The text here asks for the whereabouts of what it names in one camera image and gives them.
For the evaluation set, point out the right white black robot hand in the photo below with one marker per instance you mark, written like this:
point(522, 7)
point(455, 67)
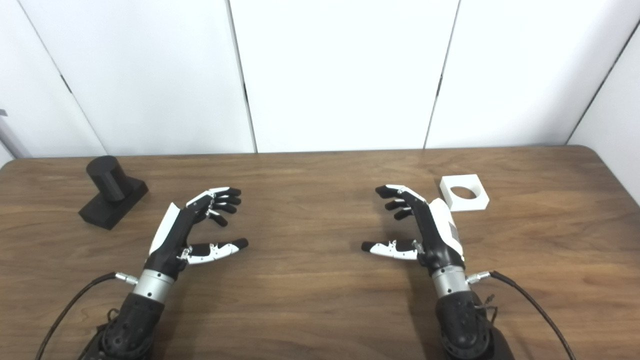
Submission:
point(436, 235)

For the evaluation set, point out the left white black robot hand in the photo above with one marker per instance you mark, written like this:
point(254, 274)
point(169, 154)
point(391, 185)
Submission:
point(167, 235)

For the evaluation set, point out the white square piece with hole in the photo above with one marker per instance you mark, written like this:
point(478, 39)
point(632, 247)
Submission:
point(475, 200)

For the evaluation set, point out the black peg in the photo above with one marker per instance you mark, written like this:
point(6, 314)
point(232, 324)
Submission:
point(112, 197)

